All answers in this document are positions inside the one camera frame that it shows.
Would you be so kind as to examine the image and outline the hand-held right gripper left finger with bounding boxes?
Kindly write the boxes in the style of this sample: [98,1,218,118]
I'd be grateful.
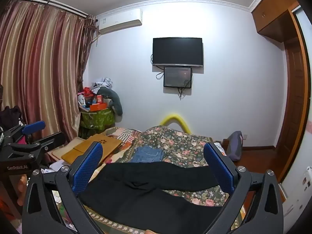
[21,141,104,234]

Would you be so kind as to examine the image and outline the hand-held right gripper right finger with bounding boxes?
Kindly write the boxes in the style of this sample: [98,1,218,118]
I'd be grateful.
[203,142,285,234]

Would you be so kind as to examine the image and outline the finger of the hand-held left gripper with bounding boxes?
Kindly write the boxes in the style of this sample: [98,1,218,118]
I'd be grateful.
[10,132,66,157]
[4,121,46,143]

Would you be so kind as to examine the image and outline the black pants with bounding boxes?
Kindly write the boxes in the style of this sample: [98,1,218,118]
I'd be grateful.
[78,161,231,232]

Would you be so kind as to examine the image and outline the person's left hand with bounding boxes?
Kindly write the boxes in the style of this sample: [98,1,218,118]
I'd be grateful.
[17,174,28,206]

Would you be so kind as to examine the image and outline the light wooden board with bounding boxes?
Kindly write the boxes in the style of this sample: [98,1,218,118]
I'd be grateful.
[47,138,86,162]

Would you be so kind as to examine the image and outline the brown cardboard box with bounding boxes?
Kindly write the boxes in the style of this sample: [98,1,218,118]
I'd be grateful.
[61,135,122,165]

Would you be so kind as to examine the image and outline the white cloth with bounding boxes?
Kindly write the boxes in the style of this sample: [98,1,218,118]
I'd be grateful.
[40,160,64,174]

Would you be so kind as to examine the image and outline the dark clothes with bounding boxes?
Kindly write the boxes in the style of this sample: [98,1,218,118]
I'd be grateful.
[0,106,22,127]

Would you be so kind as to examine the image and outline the grey backpack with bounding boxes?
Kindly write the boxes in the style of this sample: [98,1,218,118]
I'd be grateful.
[227,131,244,162]

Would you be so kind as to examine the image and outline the striped cloth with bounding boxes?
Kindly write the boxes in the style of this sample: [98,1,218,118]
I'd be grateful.
[107,127,142,143]

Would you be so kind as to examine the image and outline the green storage box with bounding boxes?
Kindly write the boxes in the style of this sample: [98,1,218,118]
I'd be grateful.
[80,108,115,129]

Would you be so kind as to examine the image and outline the floral bed blanket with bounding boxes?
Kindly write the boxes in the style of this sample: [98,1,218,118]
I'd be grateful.
[80,125,244,234]

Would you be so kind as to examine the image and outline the orange box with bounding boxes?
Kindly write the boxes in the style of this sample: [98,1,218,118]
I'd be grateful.
[90,103,108,112]

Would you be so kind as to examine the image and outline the blue denim shorts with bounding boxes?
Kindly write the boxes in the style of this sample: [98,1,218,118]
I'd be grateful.
[132,146,165,163]

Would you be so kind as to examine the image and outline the striped pink curtain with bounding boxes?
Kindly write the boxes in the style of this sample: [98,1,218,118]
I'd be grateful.
[0,1,97,142]

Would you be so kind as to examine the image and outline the yellow foam tube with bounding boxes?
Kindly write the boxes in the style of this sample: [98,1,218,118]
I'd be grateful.
[158,113,193,133]

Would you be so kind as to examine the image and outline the grey plush cushion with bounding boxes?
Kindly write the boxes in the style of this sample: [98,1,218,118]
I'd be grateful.
[97,88,123,115]

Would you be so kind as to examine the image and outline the white clothes pile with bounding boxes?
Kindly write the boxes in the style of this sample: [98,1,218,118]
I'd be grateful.
[93,77,114,88]

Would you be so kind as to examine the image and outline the white appliance with stickers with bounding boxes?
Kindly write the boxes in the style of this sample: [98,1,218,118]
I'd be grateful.
[280,166,312,225]

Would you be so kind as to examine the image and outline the wooden door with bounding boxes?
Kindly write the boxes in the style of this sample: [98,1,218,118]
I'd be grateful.
[275,39,310,182]

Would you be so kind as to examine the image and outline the white air conditioner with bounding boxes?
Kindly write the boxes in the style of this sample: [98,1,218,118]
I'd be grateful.
[96,8,142,35]

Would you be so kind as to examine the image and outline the wooden overhead cabinet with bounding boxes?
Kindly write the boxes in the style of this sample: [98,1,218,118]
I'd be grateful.
[251,0,300,42]

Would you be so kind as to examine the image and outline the small wall monitor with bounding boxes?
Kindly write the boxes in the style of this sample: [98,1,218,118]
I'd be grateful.
[163,66,193,88]

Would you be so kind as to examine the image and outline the wall television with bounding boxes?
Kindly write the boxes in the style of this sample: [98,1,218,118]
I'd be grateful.
[152,37,204,68]

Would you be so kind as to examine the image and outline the curtain rail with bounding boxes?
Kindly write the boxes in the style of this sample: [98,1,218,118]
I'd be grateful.
[12,0,88,18]

